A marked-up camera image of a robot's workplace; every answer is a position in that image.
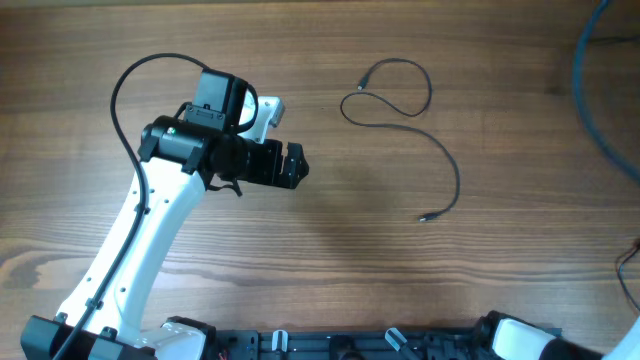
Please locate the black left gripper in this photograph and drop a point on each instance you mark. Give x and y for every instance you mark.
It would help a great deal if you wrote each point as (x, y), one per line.
(268, 172)

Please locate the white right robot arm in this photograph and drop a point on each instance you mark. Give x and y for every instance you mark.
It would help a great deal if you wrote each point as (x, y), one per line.
(501, 336)

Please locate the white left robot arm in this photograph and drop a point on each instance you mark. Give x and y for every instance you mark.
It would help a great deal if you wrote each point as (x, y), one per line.
(221, 133)

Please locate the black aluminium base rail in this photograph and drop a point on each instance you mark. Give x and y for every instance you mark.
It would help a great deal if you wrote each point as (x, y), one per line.
(446, 344)

